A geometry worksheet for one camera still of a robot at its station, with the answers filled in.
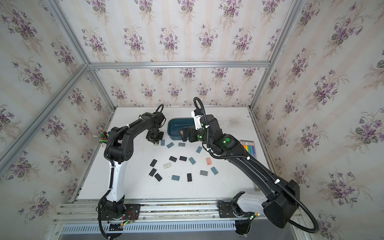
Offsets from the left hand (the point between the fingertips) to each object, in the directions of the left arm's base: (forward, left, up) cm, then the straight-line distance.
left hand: (157, 144), depth 100 cm
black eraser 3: (-20, 0, +2) cm, 20 cm away
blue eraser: (0, -4, +3) cm, 5 cm away
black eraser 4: (-23, -4, +2) cm, 24 cm away
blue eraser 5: (-19, -37, +1) cm, 42 cm away
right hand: (-10, -22, +29) cm, 38 cm away
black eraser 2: (-11, -18, +1) cm, 22 cm away
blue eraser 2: (-2, -9, +2) cm, 9 cm away
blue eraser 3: (-5, -28, +2) cm, 29 cm away
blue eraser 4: (-13, -24, +3) cm, 27 cm away
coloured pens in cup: (-2, +30, +12) cm, 33 cm away
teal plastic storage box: (+13, -11, +5) cm, 18 cm away
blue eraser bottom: (-23, -14, +2) cm, 27 cm away
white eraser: (-16, -9, +2) cm, 19 cm away
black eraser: (-11, -11, +1) cm, 16 cm away
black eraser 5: (-23, -22, +2) cm, 32 cm away
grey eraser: (-21, -31, +2) cm, 37 cm away
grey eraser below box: (-1, -17, +2) cm, 17 cm away
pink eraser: (-13, -34, +2) cm, 37 cm away
